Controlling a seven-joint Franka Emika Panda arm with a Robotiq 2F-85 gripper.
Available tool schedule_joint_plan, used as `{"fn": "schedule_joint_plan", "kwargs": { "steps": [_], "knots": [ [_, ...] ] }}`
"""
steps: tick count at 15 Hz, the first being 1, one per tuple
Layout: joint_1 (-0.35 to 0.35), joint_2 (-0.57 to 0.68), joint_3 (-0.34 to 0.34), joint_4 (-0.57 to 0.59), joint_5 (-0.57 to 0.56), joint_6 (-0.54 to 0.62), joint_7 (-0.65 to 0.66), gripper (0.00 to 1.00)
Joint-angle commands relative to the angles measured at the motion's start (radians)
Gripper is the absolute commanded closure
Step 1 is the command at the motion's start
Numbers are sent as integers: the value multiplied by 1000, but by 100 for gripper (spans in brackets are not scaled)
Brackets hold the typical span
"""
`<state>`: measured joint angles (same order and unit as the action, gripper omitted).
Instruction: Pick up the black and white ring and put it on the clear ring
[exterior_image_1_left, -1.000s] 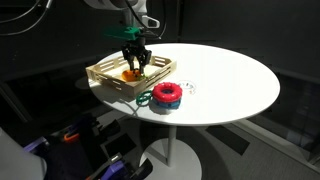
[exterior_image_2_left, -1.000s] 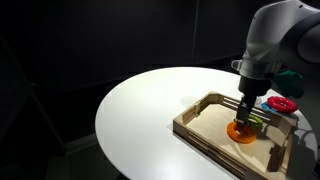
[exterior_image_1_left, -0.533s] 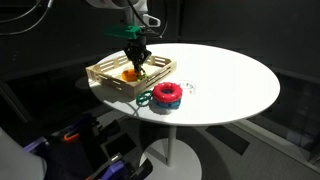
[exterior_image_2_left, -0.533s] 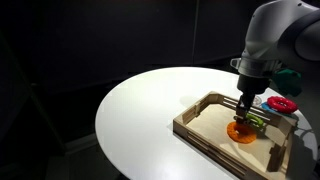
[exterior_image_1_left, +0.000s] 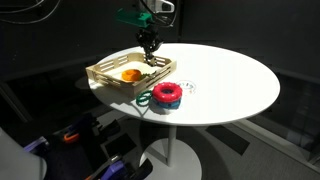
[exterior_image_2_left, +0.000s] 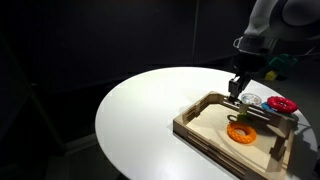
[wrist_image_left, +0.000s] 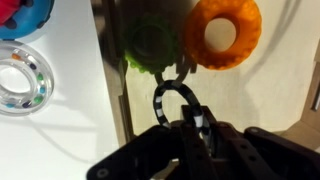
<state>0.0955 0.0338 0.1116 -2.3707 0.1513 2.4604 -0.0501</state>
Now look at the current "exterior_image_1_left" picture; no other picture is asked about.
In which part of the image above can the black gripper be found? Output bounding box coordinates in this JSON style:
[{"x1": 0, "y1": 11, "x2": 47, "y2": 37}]
[{"x1": 134, "y1": 27, "x2": 165, "y2": 66}]

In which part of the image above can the small green toy piece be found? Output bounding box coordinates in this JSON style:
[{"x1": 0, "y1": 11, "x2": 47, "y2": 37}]
[{"x1": 139, "y1": 70, "x2": 158, "y2": 81}]

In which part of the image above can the orange fruit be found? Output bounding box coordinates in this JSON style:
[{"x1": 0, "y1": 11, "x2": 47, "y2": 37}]
[{"x1": 121, "y1": 68, "x2": 143, "y2": 83}]

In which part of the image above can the wooden slatted tray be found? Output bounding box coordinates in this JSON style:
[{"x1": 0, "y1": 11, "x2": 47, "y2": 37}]
[{"x1": 85, "y1": 51, "x2": 178, "y2": 99}]

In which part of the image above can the purple and black tool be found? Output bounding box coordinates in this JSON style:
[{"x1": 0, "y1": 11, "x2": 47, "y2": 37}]
[{"x1": 87, "y1": 153, "x2": 154, "y2": 180}]

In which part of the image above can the grey rounded chair back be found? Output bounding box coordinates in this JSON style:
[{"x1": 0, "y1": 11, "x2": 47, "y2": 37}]
[{"x1": 0, "y1": 126, "x2": 48, "y2": 180}]

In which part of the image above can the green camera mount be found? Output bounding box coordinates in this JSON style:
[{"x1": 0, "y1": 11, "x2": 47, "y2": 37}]
[{"x1": 115, "y1": 8, "x2": 155, "y2": 30}]

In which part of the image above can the red plastic ring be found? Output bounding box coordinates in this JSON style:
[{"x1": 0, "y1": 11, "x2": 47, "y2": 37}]
[{"x1": 151, "y1": 81, "x2": 184, "y2": 103}]

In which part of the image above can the green ridged plastic ring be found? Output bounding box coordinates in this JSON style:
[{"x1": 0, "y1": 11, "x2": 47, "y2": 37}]
[{"x1": 135, "y1": 90, "x2": 154, "y2": 108}]

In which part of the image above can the clear plastic ring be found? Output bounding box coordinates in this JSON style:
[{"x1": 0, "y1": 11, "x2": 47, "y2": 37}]
[{"x1": 176, "y1": 79, "x2": 198, "y2": 96}]

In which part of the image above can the blue plastic ring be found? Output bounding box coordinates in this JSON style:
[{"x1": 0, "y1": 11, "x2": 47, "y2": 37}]
[{"x1": 153, "y1": 96, "x2": 183, "y2": 111}]

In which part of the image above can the white table pedestal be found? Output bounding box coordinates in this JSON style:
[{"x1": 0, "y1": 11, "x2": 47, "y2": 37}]
[{"x1": 139, "y1": 124, "x2": 203, "y2": 180}]

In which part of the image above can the orange handled clamp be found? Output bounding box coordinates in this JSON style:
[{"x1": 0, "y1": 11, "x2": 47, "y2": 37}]
[{"x1": 62, "y1": 131, "x2": 82, "y2": 144}]

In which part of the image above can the black hanging cable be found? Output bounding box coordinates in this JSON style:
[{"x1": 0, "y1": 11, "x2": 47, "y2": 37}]
[{"x1": 0, "y1": 0, "x2": 62, "y2": 26}]

